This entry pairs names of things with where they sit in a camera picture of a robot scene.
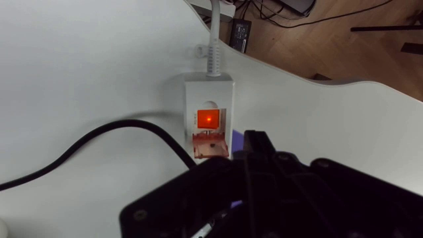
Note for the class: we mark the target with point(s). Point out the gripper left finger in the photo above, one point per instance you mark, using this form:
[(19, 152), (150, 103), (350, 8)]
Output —
[(185, 198)]

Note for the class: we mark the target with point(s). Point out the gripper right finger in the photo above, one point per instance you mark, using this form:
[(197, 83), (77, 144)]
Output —
[(330, 198)]

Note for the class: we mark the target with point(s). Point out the purple flat piece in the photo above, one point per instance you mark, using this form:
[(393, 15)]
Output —
[(237, 142)]

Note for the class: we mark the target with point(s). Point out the black stand leg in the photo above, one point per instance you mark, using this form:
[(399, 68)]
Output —
[(386, 28), (413, 48)]

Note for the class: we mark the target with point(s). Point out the black power brick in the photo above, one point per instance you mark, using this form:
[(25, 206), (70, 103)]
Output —
[(240, 33)]

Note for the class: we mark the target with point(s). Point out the white power strip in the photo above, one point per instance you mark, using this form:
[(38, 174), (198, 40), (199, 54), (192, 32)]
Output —
[(224, 10)]

